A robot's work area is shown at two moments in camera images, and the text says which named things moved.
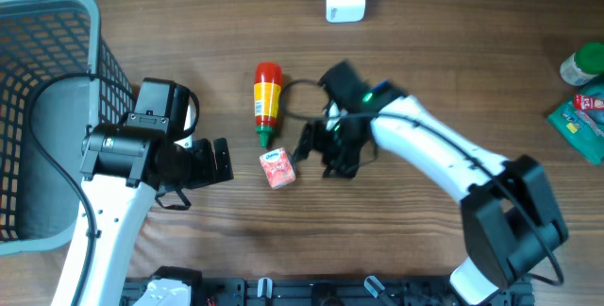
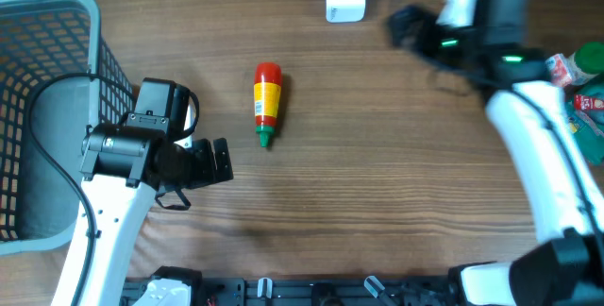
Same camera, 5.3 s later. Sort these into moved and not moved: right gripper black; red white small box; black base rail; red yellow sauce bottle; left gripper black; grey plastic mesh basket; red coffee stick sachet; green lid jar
Moved: right gripper black; green lid jar; red white small box
Not moved: red yellow sauce bottle; red coffee stick sachet; grey plastic mesh basket; black base rail; left gripper black
